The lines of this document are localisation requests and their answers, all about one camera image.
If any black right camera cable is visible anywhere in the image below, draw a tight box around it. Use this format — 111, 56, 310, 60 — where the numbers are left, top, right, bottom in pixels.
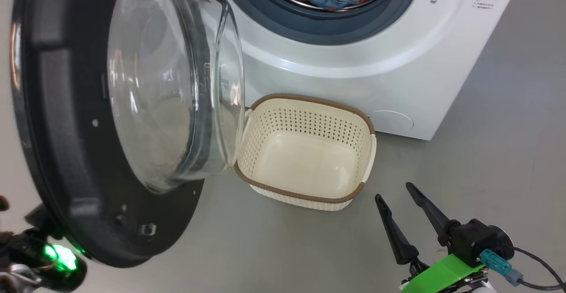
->
513, 247, 566, 292

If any teal right camera connector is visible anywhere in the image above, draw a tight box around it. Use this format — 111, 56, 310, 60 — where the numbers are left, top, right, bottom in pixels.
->
481, 249, 524, 287

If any white front-load washing machine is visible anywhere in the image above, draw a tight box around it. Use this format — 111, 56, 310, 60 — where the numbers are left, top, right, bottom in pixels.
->
201, 0, 524, 141

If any black round glass washer door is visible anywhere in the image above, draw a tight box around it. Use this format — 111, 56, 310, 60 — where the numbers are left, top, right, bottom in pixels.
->
10, 0, 246, 268

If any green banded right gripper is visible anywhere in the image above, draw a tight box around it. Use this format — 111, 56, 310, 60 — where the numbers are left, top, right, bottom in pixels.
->
375, 183, 487, 293

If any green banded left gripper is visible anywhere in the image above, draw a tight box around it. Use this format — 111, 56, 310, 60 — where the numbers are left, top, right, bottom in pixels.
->
0, 231, 88, 291

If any cream perforated laundry basket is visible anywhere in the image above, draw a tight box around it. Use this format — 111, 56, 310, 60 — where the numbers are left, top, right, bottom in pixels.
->
233, 93, 377, 212

